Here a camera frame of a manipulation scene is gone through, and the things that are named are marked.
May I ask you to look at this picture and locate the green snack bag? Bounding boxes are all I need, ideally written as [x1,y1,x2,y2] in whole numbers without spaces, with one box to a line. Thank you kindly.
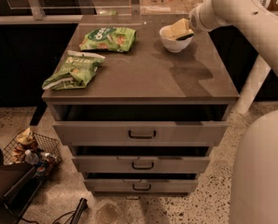
[42,50,105,91]
[79,27,136,52]

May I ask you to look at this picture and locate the grey drawer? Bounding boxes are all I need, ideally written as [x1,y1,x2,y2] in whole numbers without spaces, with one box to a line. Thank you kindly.
[54,105,228,147]
[84,173,198,194]
[73,147,210,174]

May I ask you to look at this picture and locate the black wire basket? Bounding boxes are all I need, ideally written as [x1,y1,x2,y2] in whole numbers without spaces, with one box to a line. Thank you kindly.
[3,133,62,179]

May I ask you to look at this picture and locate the crumpled snack wrapper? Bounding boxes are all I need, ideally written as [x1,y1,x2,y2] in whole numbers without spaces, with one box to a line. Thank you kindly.
[12,128,38,163]

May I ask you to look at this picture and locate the black cable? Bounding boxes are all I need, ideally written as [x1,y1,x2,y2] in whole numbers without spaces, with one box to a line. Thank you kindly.
[21,197,89,224]

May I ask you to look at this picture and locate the clear plastic bottle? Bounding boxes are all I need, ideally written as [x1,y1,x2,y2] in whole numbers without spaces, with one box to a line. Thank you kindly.
[24,149,39,165]

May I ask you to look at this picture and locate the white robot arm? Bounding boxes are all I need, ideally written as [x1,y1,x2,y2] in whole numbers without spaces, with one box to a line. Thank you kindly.
[188,0,278,224]

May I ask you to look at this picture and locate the white diagonal support pole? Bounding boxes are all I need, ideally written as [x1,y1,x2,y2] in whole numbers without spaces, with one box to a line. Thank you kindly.
[235,55,271,114]

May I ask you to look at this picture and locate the middle grey drawer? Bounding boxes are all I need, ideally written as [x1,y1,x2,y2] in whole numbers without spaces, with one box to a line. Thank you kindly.
[73,147,210,174]

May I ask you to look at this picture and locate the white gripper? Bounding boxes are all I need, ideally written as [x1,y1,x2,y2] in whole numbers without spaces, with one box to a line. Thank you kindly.
[161,0,227,39]

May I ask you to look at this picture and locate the white ceramic bowl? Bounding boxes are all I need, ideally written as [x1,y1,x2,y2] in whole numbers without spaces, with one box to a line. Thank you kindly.
[160,25,192,52]

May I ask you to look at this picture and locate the top grey drawer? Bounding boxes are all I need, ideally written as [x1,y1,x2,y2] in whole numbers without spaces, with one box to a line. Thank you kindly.
[54,105,228,147]

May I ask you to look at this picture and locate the green snack bag lower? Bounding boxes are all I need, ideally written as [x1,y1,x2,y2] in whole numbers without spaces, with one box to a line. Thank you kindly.
[42,50,105,91]

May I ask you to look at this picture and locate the grey drawer cabinet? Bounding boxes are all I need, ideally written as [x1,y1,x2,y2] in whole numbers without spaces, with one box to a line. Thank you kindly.
[41,13,241,196]

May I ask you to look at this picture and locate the bottom grey drawer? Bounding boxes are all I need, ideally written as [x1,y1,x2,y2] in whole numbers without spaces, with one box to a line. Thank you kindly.
[84,173,198,194]

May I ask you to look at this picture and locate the cardboard box left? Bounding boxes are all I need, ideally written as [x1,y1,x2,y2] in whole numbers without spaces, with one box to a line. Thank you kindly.
[140,0,187,14]

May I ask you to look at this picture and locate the green snack bag upper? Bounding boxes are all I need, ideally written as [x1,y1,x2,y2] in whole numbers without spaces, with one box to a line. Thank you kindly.
[79,27,136,52]

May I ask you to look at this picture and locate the yellow green sponge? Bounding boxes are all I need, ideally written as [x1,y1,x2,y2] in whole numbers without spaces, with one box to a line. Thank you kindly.
[176,33,194,41]

